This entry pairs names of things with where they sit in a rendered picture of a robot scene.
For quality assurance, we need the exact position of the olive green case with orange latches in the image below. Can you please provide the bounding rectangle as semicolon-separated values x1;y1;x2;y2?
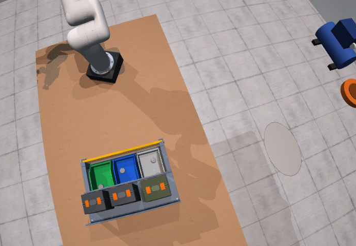
140;175;171;202

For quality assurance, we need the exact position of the green open bin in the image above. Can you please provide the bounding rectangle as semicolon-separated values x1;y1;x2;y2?
89;161;116;190

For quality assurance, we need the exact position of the grey metal shelf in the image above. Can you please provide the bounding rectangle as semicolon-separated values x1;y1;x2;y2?
81;138;181;226

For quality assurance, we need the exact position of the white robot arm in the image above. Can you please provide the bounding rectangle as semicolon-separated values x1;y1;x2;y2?
61;0;114;75

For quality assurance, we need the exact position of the dark grey case with orange latches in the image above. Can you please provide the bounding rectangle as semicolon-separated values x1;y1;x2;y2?
108;183;141;207
81;190;114;214

